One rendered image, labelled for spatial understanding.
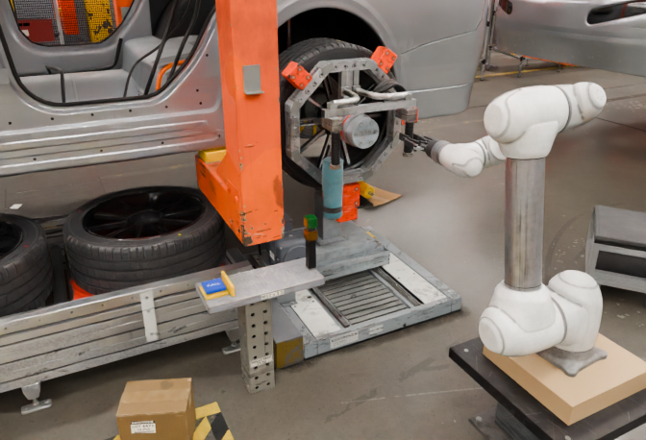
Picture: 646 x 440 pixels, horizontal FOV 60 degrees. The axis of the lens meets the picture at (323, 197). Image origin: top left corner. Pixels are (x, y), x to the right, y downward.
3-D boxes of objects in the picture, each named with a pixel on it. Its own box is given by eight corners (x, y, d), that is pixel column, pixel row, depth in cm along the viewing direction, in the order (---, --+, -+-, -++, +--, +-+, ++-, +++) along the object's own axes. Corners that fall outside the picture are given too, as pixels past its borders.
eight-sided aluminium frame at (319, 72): (391, 170, 268) (397, 54, 246) (399, 174, 262) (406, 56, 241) (285, 189, 245) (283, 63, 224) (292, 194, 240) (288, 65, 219)
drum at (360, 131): (355, 134, 252) (356, 104, 246) (380, 148, 234) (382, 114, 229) (327, 138, 246) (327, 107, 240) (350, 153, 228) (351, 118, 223)
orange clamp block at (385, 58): (378, 71, 246) (388, 53, 246) (387, 74, 240) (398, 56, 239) (366, 62, 243) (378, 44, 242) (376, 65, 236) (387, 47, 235)
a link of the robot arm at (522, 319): (566, 354, 162) (506, 377, 154) (526, 331, 176) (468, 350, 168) (579, 85, 142) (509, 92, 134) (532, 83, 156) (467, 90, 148)
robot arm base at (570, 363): (616, 353, 176) (620, 337, 173) (571, 378, 165) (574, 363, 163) (565, 324, 190) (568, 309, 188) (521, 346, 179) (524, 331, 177)
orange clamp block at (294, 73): (306, 74, 232) (290, 60, 227) (313, 78, 225) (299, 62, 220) (294, 87, 232) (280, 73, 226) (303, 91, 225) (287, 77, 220)
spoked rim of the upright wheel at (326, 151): (381, 92, 279) (307, 32, 251) (407, 102, 260) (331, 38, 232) (325, 177, 282) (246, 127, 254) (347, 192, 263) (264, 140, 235)
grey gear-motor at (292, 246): (282, 260, 287) (280, 198, 274) (317, 302, 253) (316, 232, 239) (248, 269, 280) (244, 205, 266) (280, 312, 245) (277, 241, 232)
